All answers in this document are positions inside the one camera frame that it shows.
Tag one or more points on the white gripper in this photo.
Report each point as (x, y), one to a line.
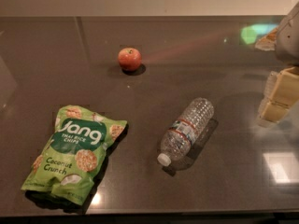
(289, 42)

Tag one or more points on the red apple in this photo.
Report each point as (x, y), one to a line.
(129, 59)

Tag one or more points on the clear plastic water bottle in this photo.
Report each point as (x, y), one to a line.
(185, 130)

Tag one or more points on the green rice chips bag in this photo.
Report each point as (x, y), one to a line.
(66, 167)

